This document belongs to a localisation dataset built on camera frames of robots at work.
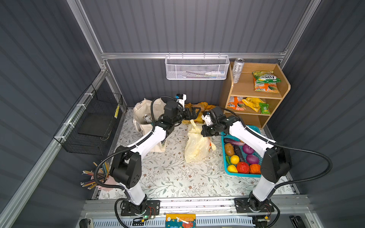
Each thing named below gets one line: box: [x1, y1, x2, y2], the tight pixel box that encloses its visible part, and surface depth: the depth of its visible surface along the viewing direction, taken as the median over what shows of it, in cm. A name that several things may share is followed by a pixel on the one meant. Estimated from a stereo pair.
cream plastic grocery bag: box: [184, 119, 217, 163], surface depth 85 cm
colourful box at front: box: [165, 213, 197, 228], surface depth 71 cm
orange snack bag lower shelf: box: [227, 95, 247, 111], surface depth 98 cm
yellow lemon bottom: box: [227, 164, 239, 174], surface depth 84 cm
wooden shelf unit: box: [225, 61, 291, 129], surface depth 93 cm
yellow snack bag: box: [241, 97, 267, 113], surface depth 98 cm
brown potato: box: [224, 142, 235, 157], surface depth 92 cm
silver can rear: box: [232, 57, 245, 84], surface depth 84 cm
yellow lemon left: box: [230, 154, 241, 165], surface depth 88 cm
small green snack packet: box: [259, 102, 271, 115], surface depth 96 cm
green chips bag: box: [251, 70, 282, 84], surface depth 88 cm
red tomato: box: [236, 161, 250, 174], surface depth 82 cm
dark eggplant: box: [234, 145, 245, 162], surface depth 92 cm
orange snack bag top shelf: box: [253, 77, 280, 94], surface depth 86 cm
